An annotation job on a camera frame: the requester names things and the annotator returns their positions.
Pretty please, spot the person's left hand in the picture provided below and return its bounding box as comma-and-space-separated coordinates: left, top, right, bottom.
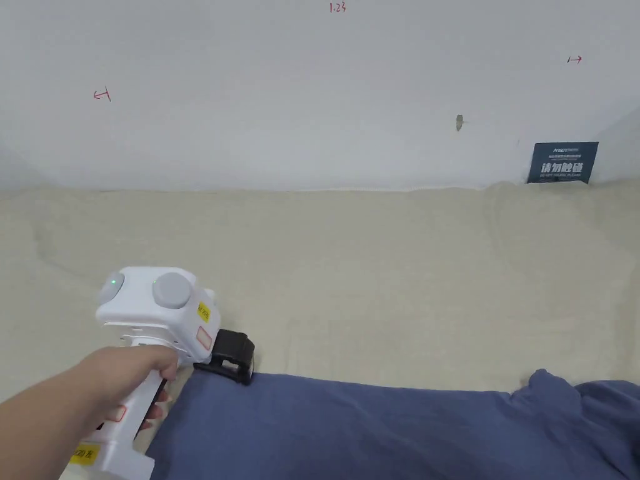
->
64, 345, 179, 437

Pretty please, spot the bed with beige sheet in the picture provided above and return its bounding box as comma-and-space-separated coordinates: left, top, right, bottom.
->
0, 181, 640, 407

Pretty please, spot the dark blue shirt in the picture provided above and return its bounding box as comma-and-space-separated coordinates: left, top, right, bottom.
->
144, 368, 640, 480

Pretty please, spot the dark blue sign card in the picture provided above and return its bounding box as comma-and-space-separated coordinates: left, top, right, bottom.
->
526, 141, 600, 185

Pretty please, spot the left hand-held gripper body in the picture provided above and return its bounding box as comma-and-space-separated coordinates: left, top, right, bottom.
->
58, 266, 256, 480

